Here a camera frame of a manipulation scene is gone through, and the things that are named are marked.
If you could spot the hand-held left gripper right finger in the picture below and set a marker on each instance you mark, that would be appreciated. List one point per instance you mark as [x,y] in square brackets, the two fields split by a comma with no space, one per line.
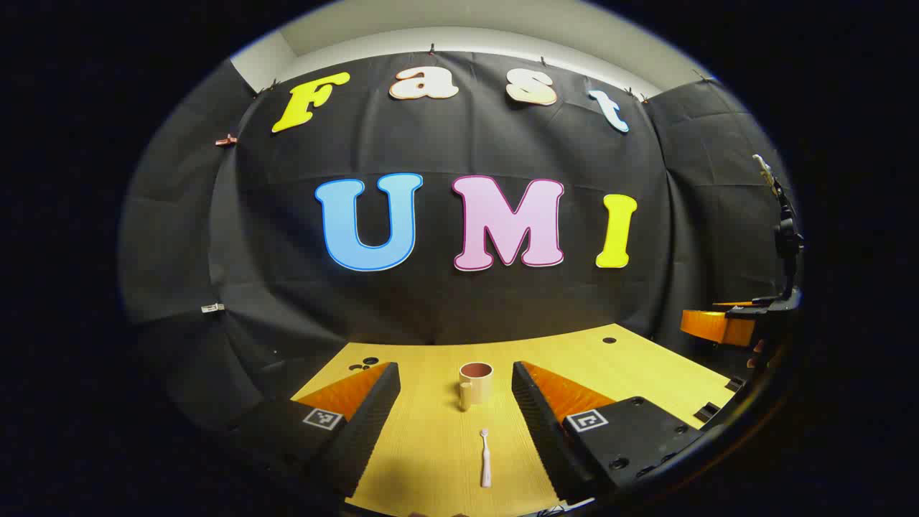
[546,438]

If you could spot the pink toothbrush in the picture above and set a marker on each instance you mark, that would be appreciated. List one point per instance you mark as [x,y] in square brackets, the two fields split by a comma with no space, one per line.
[486,467]

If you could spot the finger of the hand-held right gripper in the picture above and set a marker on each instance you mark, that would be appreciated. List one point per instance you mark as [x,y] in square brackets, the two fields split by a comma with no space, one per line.
[718,327]

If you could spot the red-brown clip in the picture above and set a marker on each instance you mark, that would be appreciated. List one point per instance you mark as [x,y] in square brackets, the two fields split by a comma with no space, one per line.
[226,140]

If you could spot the wooden desktop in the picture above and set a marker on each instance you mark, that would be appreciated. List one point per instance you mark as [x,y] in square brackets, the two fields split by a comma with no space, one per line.
[445,445]

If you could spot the silver clip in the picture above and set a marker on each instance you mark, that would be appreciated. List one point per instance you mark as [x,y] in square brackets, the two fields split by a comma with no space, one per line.
[212,307]

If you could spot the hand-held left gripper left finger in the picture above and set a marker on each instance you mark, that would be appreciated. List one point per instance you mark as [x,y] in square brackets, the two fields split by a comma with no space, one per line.
[370,431]

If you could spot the beige cup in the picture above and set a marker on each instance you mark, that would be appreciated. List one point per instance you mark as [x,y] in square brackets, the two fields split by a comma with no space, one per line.
[477,388]

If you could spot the black backdrop cloth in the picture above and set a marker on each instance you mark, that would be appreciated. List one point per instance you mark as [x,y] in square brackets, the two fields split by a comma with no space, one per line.
[431,301]

